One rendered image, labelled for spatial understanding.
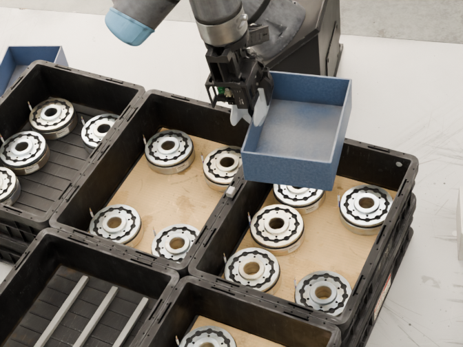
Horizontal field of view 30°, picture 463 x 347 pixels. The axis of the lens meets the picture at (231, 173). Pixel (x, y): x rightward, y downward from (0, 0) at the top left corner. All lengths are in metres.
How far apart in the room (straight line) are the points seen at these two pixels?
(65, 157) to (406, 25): 1.84
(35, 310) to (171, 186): 0.37
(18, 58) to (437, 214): 1.17
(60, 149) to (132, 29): 0.61
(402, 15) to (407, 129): 1.48
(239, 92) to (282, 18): 0.59
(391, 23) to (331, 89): 1.91
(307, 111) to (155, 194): 0.40
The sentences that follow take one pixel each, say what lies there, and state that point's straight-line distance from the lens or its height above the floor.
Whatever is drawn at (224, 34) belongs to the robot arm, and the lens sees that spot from 1.30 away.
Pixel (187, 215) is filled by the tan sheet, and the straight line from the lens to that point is 1.73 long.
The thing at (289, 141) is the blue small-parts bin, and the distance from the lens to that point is 1.51.
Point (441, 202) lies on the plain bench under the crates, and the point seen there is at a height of 0.70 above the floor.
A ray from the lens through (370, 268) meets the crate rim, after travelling 1.50.
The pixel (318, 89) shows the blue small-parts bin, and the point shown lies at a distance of 1.54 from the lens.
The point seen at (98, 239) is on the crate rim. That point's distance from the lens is 1.61.
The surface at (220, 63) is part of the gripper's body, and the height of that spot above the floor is 1.29.
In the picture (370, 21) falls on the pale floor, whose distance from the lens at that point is 3.44.
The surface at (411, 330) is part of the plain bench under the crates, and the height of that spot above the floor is 0.70.
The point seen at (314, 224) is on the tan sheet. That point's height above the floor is 0.83.
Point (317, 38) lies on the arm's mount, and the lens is 1.88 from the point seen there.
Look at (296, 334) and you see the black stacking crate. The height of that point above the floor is 0.88.
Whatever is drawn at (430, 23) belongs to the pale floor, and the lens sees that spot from 3.44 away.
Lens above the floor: 2.16
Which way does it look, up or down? 48 degrees down
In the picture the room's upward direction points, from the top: 10 degrees counter-clockwise
